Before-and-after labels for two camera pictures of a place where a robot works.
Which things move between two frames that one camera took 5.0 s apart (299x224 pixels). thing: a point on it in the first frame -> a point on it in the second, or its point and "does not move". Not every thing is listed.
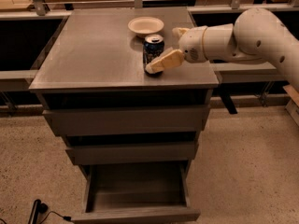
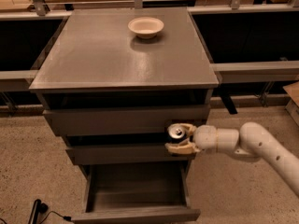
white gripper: [192, 44] -> [206, 137]
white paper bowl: [146, 25] does not move
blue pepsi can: [153, 47] -> [177, 133]
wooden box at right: [292, 106] does not move
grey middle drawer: [129, 153] does not move
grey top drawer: [142, 119] does not move
